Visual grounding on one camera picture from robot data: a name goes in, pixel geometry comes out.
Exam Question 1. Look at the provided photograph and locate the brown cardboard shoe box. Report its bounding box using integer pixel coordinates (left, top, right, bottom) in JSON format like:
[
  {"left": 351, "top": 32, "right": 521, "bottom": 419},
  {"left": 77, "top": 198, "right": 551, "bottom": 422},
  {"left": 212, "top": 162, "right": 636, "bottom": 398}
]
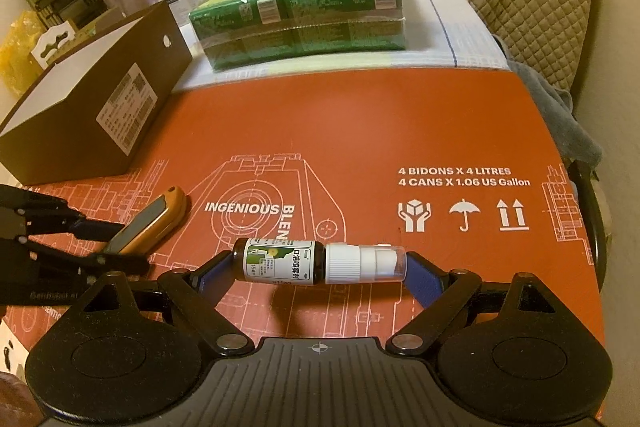
[{"left": 0, "top": 1, "right": 194, "bottom": 186}]

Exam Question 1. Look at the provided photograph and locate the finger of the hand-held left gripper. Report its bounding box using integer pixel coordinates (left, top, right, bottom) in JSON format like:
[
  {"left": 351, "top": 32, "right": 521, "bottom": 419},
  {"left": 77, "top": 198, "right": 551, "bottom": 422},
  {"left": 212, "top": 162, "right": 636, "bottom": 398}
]
[
  {"left": 0, "top": 184, "right": 125, "bottom": 242},
  {"left": 0, "top": 235, "right": 151, "bottom": 280}
]

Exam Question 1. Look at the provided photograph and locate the white cardboard carrier box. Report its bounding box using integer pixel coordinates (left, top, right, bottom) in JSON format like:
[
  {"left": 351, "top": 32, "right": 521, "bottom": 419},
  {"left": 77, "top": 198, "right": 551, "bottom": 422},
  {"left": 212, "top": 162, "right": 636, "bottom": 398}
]
[{"left": 31, "top": 7, "right": 127, "bottom": 68}]

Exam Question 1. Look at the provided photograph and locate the yellow plastic bag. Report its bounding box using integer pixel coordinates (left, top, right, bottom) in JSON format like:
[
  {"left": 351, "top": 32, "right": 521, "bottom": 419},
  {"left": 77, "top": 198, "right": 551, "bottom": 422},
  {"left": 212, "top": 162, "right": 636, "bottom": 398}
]
[{"left": 0, "top": 9, "right": 47, "bottom": 98}]

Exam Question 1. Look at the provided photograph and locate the red printed cardboard sheet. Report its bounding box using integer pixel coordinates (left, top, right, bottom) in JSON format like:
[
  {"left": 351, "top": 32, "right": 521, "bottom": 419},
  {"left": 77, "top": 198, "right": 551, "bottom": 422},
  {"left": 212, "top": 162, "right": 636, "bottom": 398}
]
[{"left": 0, "top": 67, "right": 602, "bottom": 427}]

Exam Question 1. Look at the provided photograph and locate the green tissue pack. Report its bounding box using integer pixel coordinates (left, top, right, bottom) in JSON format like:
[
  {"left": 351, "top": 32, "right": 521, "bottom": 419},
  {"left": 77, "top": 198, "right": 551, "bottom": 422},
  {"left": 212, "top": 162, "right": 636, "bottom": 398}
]
[{"left": 189, "top": 0, "right": 407, "bottom": 74}]

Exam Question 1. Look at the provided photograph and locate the orange utility knife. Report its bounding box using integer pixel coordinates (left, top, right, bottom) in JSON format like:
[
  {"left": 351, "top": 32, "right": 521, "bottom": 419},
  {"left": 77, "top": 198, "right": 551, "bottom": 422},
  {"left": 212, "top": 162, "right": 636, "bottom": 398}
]
[{"left": 102, "top": 186, "right": 188, "bottom": 256}]

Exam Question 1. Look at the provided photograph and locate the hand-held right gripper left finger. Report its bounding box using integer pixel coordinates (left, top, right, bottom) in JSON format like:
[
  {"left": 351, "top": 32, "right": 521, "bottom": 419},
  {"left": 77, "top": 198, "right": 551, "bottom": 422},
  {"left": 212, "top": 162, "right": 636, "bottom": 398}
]
[{"left": 75, "top": 251, "right": 253, "bottom": 355}]

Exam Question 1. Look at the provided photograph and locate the brown spray bottle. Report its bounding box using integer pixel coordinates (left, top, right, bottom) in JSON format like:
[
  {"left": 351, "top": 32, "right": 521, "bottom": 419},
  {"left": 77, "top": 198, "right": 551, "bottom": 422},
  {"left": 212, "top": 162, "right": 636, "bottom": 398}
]
[{"left": 233, "top": 238, "right": 407, "bottom": 287}]

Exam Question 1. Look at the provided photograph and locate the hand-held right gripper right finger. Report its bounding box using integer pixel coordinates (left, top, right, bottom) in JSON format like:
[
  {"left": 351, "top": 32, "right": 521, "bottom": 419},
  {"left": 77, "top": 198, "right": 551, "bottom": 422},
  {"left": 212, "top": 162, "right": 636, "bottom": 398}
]
[{"left": 387, "top": 251, "right": 566, "bottom": 355}]

